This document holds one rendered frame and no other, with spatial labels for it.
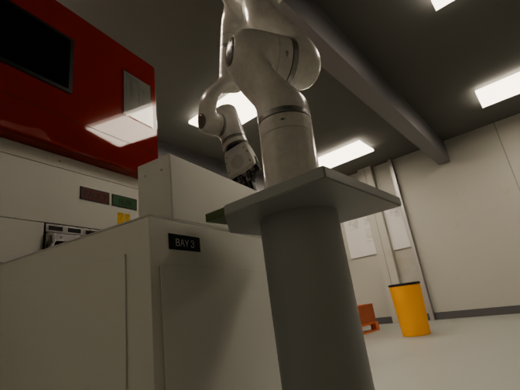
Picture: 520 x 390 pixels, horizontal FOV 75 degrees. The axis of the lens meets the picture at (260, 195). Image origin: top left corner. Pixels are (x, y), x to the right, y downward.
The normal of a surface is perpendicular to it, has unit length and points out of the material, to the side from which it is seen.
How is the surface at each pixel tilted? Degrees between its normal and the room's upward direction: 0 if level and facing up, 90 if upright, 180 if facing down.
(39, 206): 90
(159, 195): 90
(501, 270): 90
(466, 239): 90
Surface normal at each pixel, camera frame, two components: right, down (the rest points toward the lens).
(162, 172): -0.50, -0.21
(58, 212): 0.86, -0.26
